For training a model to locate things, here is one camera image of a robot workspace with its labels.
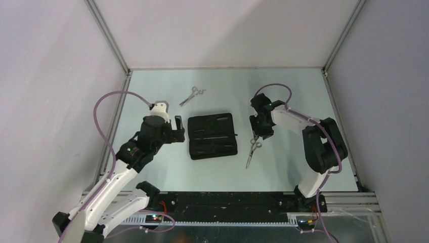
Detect silver scissors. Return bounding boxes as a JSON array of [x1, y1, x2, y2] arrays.
[[179, 87, 206, 107], [245, 136, 262, 169]]

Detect black zippered tool case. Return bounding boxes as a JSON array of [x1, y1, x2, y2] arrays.
[[187, 113, 238, 160]]

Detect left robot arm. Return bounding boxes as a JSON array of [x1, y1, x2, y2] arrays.
[[52, 115, 185, 242]]

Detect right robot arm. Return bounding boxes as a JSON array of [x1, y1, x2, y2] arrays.
[[249, 93, 348, 212]]

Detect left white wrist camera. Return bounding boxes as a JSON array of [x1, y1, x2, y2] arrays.
[[150, 101, 170, 123]]

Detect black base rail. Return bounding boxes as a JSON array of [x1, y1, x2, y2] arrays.
[[146, 192, 327, 223]]

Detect left aluminium frame post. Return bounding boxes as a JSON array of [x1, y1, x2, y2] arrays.
[[84, 0, 131, 75]]

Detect aluminium frame post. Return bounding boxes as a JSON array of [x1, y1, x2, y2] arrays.
[[84, 0, 131, 75], [322, 0, 367, 73]]

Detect right aluminium frame post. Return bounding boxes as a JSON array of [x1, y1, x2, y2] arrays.
[[322, 0, 367, 73]]

